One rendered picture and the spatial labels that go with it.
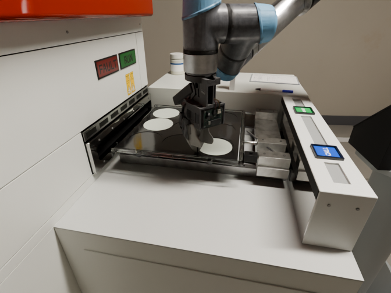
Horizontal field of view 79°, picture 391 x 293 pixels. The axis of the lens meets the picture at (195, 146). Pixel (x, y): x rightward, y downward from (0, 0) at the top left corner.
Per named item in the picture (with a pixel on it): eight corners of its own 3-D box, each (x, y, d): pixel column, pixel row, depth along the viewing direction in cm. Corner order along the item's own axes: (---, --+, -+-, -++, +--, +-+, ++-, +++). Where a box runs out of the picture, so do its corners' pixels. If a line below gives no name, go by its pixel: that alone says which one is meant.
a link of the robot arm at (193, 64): (176, 52, 52) (206, 49, 56) (177, 72, 54) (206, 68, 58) (195, 56, 46) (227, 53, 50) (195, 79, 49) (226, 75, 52)
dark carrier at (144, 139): (115, 149, 67) (114, 147, 67) (156, 107, 97) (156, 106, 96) (237, 161, 62) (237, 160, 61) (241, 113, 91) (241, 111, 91)
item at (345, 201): (302, 244, 48) (319, 191, 41) (276, 129, 95) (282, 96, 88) (352, 252, 47) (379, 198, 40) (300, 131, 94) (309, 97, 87)
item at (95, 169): (91, 173, 65) (83, 143, 60) (149, 114, 103) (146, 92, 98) (97, 174, 65) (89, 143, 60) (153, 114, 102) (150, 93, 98)
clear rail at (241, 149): (237, 167, 60) (238, 162, 60) (241, 113, 92) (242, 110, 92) (243, 167, 60) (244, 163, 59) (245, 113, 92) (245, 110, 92)
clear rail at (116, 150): (109, 153, 66) (108, 148, 66) (112, 150, 68) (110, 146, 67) (243, 167, 60) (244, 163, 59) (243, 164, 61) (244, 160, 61)
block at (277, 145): (256, 150, 69) (258, 141, 68) (256, 145, 72) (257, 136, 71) (285, 153, 68) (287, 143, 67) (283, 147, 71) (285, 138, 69)
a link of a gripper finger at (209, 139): (206, 159, 61) (208, 127, 57) (194, 149, 65) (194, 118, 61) (216, 156, 63) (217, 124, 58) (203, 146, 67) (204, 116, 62)
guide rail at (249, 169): (120, 161, 75) (118, 153, 73) (123, 158, 77) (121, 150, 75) (285, 181, 66) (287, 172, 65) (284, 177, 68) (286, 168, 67)
